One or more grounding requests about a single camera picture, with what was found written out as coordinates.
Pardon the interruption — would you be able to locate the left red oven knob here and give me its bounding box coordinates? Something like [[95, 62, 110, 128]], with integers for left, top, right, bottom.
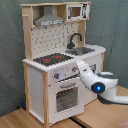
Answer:
[[54, 71, 64, 79]]

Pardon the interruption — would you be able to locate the black toy stovetop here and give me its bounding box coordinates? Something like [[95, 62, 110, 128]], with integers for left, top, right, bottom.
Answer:
[[34, 53, 70, 66]]

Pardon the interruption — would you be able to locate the black toy faucet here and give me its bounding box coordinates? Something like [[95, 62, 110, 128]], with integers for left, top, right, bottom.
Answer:
[[66, 32, 83, 50]]

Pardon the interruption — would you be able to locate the red oven knob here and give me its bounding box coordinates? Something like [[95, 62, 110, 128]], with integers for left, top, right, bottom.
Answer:
[[72, 66, 78, 72], [54, 71, 64, 79]]

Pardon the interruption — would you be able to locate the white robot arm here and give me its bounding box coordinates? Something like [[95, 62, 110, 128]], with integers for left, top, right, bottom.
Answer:
[[76, 60, 128, 105]]

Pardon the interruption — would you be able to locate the grey toy sink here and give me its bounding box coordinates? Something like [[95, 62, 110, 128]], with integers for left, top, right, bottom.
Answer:
[[65, 47, 95, 56]]

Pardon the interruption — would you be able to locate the toy microwave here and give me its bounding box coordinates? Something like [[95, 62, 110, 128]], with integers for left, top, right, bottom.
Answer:
[[67, 4, 89, 21]]

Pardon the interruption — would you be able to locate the wooden toy kitchen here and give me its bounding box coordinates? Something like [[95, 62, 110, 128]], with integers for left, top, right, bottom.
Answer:
[[22, 2, 105, 127]]

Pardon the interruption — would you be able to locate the white fridge door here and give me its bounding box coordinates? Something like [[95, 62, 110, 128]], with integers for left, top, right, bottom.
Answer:
[[82, 55, 102, 104]]

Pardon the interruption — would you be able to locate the grey range hood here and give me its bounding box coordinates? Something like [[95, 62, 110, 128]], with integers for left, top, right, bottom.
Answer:
[[35, 5, 64, 27]]

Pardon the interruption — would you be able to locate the white oven door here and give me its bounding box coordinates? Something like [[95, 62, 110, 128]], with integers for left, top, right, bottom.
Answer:
[[49, 77, 84, 124]]

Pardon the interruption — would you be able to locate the right red oven knob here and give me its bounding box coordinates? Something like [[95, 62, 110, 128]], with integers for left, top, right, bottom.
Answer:
[[72, 66, 78, 72]]

